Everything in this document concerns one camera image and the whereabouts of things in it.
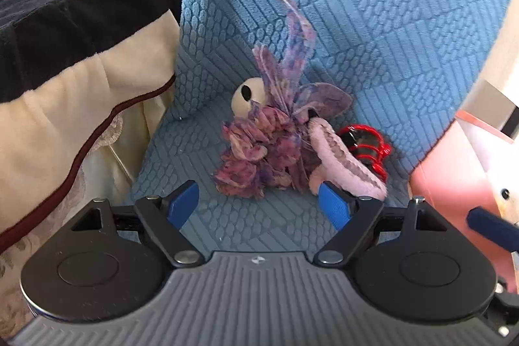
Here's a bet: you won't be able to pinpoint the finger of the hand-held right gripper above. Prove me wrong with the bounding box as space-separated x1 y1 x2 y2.
465 207 519 251

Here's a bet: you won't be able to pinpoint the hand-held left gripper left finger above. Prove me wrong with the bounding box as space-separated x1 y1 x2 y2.
71 180 205 268

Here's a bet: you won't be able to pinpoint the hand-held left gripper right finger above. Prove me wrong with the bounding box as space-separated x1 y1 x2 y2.
312 181 449 268

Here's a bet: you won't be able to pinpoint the pink striped plush toy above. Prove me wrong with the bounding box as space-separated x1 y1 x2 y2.
307 118 389 201

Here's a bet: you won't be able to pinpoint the pink storage box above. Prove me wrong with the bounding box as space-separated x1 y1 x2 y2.
409 109 519 295

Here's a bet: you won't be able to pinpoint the red sunglasses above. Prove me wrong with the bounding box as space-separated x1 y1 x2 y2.
336 124 393 181

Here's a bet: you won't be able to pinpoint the purple floral cloth toy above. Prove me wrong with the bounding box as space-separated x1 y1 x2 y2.
214 0 353 201

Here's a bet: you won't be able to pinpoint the panda plush toy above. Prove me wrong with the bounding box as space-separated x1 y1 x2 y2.
231 77 269 118

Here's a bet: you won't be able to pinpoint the blue textured chair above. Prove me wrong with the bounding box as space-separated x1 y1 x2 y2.
132 0 516 261

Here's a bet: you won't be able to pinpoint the patterned fleece blanket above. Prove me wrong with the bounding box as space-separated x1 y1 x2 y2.
0 0 196 251

